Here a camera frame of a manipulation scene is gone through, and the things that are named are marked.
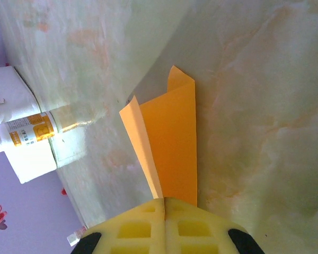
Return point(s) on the white pill bottle orange label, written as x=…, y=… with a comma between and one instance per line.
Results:
x=24, y=132

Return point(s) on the orange paper sheet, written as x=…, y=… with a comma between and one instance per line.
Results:
x=175, y=148

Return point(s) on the white zippered pouch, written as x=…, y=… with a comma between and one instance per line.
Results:
x=13, y=92

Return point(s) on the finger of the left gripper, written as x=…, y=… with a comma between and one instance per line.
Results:
x=201, y=232
x=135, y=232

